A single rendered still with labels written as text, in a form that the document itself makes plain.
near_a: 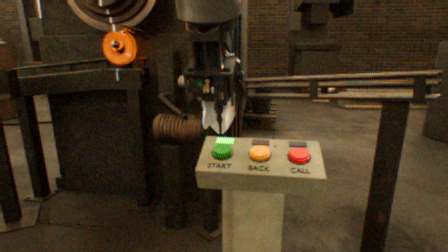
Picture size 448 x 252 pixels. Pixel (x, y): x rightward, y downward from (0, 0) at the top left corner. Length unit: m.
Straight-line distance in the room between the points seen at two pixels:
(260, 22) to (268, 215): 6.91
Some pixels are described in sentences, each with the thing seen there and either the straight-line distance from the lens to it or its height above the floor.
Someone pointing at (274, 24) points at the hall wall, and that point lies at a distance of 7.35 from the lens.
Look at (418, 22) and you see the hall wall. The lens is 8.07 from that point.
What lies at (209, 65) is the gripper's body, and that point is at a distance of 0.41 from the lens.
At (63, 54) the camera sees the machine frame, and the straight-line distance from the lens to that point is 1.68.
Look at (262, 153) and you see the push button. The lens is 0.55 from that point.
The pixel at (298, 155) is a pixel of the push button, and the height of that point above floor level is 0.61.
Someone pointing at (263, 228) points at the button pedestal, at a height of 0.46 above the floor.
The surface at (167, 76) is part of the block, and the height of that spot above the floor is 0.68.
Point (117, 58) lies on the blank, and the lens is 1.43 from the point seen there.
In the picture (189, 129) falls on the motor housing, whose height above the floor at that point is 0.49.
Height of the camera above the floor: 0.80
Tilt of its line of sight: 15 degrees down
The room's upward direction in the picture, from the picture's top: straight up
